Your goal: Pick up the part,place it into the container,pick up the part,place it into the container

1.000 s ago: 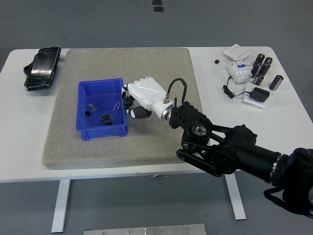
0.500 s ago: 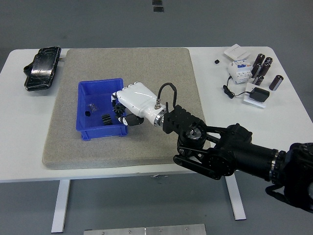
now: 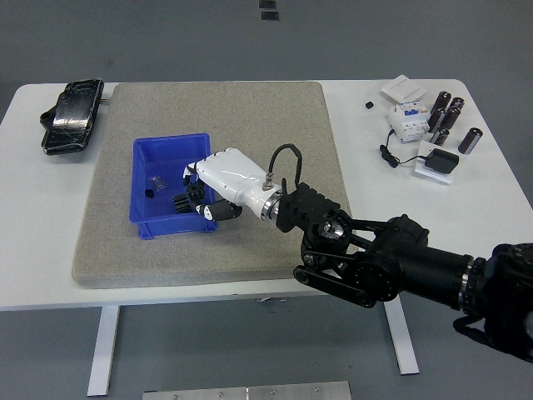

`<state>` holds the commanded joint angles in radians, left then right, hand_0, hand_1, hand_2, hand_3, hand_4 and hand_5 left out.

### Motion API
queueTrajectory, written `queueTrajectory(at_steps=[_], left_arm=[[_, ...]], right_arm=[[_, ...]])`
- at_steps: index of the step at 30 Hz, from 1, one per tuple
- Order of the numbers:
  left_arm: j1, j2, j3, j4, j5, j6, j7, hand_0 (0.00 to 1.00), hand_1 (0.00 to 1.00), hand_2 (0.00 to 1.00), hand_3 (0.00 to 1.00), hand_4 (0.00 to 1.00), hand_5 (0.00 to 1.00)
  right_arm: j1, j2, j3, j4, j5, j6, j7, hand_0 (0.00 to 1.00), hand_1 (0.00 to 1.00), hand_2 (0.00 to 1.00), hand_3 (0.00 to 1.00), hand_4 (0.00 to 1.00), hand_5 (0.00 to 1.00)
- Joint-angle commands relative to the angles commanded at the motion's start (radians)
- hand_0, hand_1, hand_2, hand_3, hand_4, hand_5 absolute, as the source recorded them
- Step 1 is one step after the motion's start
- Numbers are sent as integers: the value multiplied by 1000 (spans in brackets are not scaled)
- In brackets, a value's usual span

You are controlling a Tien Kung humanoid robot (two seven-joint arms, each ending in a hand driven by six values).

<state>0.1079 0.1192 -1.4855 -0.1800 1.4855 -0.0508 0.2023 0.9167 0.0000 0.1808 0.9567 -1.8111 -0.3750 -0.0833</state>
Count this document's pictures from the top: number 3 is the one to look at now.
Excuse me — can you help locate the white circuit breaker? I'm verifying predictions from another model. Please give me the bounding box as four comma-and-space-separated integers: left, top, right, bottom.
386, 101, 431, 144

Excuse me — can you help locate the white switch plate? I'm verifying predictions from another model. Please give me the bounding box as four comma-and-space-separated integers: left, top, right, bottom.
381, 74, 426, 103

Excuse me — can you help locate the silver metal plate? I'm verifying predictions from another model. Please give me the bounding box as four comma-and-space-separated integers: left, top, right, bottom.
142, 380, 352, 400

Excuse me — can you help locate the black adapter cord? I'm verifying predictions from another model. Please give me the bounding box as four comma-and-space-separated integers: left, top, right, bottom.
378, 128, 430, 170

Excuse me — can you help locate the white table leg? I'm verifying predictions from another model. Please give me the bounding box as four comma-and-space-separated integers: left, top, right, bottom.
86, 306, 122, 397
382, 298, 420, 375

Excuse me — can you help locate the blue plastic box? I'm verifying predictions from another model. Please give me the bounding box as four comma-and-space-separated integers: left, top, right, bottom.
127, 132, 219, 241

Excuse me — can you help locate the black wrapped device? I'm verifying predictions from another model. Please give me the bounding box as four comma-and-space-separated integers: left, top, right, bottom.
39, 77, 105, 157

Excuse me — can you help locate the black power adapter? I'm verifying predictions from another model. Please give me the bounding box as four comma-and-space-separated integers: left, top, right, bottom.
425, 148, 461, 175

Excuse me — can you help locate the grey-brown mat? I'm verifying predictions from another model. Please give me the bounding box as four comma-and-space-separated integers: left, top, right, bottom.
71, 81, 361, 289

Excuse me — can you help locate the white socket plate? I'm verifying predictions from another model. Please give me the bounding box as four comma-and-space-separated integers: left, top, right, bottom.
412, 140, 455, 185

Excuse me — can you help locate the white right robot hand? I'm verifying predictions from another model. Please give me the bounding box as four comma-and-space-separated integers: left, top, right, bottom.
182, 147, 277, 222

